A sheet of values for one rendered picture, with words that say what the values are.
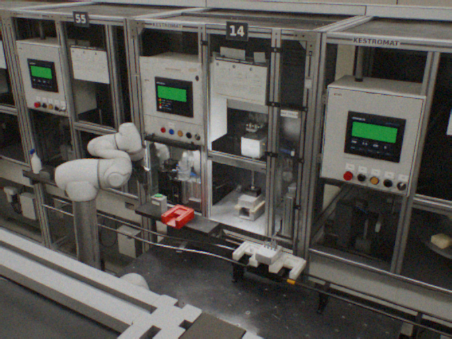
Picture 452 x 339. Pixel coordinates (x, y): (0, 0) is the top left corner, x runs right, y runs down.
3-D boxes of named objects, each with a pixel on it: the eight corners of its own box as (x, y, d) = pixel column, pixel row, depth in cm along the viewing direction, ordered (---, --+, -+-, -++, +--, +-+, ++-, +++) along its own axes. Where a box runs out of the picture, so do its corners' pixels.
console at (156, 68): (141, 134, 279) (135, 56, 261) (170, 122, 302) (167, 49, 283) (200, 148, 260) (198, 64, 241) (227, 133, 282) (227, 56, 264)
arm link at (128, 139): (143, 143, 272) (121, 148, 272) (136, 118, 266) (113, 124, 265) (142, 150, 262) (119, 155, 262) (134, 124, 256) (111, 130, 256)
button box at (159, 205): (151, 214, 285) (150, 196, 280) (159, 208, 291) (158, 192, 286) (161, 217, 281) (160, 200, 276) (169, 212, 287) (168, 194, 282)
